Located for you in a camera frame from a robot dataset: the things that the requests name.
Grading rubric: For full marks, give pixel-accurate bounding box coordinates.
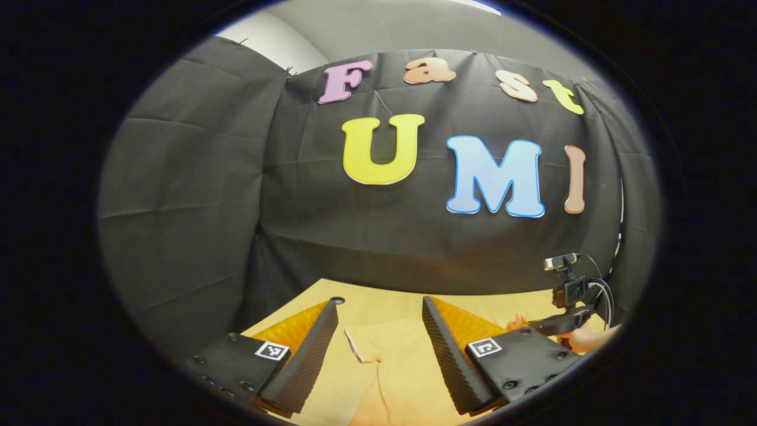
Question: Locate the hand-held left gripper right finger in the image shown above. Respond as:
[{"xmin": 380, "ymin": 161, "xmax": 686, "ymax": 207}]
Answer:
[{"xmin": 422, "ymin": 296, "xmax": 592, "ymax": 417}]

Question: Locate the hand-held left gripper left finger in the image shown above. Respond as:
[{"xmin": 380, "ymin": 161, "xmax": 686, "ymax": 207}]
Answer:
[{"xmin": 180, "ymin": 300, "xmax": 339, "ymax": 419}]

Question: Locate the orange T-shirt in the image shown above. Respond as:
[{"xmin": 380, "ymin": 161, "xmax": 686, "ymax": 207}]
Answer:
[{"xmin": 345, "ymin": 318, "xmax": 459, "ymax": 426}]

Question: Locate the ceiling light panel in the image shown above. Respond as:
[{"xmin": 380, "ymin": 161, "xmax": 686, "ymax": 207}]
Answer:
[{"xmin": 455, "ymin": 0, "xmax": 502, "ymax": 15}]

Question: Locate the thin black cable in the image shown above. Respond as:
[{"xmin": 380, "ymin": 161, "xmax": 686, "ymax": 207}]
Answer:
[{"xmin": 577, "ymin": 253, "xmax": 616, "ymax": 331}]

